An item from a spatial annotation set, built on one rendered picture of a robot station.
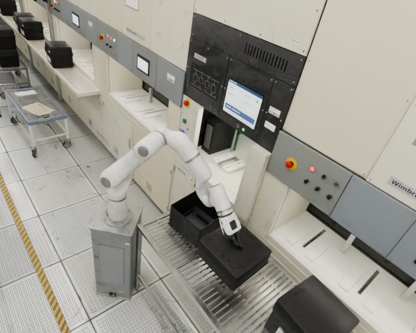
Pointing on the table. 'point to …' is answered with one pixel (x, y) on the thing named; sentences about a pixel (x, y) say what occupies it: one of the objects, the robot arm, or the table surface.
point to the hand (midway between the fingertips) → (236, 241)
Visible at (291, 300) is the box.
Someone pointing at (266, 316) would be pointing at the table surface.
